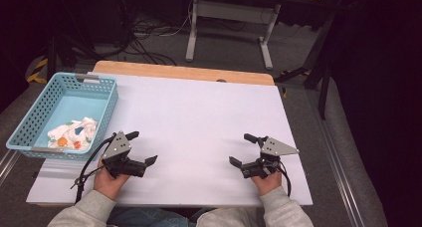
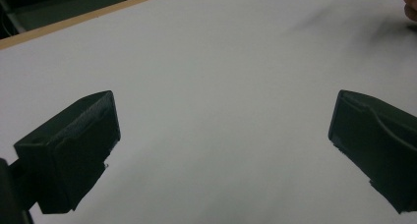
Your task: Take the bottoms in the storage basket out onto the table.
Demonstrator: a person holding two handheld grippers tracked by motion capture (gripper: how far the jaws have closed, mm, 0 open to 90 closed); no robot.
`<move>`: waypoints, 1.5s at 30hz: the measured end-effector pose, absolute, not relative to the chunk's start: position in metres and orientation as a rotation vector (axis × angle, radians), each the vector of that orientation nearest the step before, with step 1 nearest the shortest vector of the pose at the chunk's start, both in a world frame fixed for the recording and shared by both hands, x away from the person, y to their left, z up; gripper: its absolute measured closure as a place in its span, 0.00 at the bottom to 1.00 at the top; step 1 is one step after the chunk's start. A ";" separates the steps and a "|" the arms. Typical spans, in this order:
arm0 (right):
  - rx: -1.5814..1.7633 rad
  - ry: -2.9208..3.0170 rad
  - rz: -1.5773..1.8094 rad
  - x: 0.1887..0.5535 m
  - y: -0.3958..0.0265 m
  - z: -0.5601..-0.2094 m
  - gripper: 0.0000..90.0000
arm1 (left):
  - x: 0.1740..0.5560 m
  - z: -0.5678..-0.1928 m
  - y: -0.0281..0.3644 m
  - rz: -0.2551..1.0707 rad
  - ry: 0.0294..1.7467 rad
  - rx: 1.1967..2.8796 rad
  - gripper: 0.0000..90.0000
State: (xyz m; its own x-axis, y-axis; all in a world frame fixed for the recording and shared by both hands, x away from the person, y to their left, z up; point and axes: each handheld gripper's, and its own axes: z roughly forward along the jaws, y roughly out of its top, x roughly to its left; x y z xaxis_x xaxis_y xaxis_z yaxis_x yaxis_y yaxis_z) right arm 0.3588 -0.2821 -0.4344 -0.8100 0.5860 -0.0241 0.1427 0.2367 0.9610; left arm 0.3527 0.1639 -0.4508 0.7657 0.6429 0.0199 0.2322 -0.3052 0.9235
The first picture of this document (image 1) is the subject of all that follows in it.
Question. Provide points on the aluminium floor rail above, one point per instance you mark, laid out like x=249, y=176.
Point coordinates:
x=7, y=165
x=335, y=154

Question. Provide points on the person's legs in jeans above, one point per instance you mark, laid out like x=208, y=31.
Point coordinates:
x=149, y=217

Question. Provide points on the yellow and black striped tape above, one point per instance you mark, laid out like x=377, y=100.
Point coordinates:
x=37, y=71

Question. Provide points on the white board table cover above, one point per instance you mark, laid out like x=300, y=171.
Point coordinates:
x=199, y=120

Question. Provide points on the person's left hand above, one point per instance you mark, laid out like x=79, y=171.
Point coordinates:
x=107, y=182

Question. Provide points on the person's right hand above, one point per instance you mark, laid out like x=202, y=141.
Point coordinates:
x=267, y=183

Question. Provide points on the wooden table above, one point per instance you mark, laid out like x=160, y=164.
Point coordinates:
x=166, y=70

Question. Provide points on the white cloth with colourful print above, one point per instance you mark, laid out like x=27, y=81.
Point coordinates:
x=73, y=134

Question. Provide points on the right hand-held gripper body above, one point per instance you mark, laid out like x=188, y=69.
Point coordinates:
x=272, y=148

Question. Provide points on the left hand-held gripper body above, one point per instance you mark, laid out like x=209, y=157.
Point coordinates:
x=116, y=147

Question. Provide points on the black metal stand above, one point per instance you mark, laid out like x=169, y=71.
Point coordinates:
x=318, y=57

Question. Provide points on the white metal desk frame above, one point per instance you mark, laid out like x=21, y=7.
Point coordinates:
x=232, y=11

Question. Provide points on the light blue perforated plastic basket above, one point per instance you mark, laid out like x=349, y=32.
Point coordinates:
x=63, y=97

